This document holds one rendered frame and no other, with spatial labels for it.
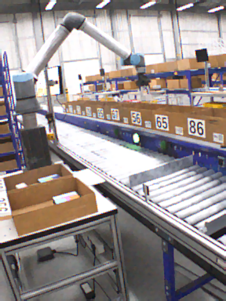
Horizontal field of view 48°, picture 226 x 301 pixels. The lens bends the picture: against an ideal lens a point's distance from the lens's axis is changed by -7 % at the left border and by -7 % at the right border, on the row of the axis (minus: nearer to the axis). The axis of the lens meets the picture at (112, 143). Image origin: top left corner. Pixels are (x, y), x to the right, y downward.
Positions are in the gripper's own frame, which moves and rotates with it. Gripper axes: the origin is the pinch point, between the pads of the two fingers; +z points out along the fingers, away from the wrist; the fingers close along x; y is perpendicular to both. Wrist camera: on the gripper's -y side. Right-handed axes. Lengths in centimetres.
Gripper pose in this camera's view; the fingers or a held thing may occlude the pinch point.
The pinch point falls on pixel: (145, 95)
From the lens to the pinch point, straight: 232.8
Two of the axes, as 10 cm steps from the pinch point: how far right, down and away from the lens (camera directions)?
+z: 1.3, 9.6, 2.3
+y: -4.3, -1.5, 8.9
